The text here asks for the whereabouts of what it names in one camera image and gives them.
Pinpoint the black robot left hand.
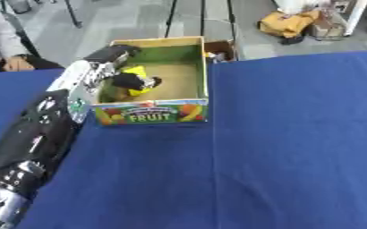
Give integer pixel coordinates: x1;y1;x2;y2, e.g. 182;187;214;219
83;44;165;91

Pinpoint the yellow bag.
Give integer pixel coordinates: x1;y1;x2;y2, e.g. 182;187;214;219
257;10;321;39

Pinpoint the small brown cardboard box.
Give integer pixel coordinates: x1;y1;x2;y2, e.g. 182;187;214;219
203;39;240;64

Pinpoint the person's hand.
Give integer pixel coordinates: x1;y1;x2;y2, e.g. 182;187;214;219
2;55;37;72

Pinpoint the yellow block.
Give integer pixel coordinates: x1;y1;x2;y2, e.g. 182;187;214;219
121;65;156;97

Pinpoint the black tripod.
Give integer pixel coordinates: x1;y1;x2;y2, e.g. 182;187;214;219
163;0;240;46

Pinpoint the cardboard box with green inside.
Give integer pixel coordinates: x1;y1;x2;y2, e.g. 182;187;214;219
90;36;212;126

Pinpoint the black chair leg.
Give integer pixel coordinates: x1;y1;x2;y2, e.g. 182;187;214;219
63;0;85;30

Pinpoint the person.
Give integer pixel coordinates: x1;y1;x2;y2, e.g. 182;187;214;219
0;0;66;73

